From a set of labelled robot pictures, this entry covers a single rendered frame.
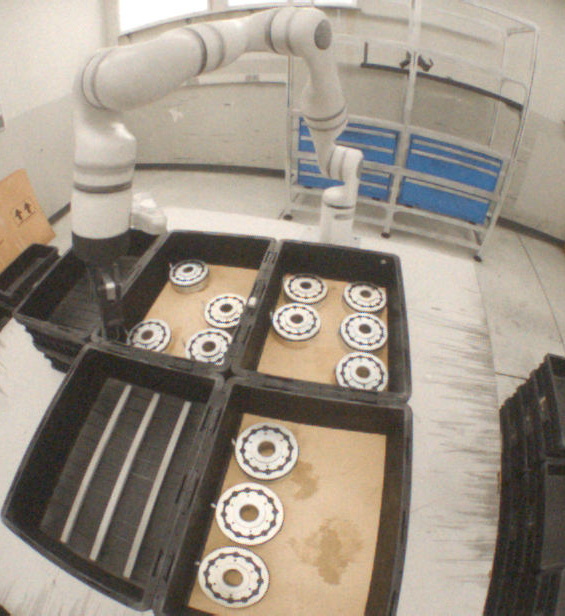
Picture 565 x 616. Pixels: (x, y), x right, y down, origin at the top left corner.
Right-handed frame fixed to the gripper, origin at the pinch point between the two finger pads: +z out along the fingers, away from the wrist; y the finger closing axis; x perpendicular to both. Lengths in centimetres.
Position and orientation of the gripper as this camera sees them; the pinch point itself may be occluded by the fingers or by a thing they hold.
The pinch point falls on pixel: (103, 314)
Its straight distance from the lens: 47.9
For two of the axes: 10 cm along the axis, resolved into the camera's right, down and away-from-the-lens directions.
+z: -2.8, 7.7, 5.8
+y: 5.7, 6.2, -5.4
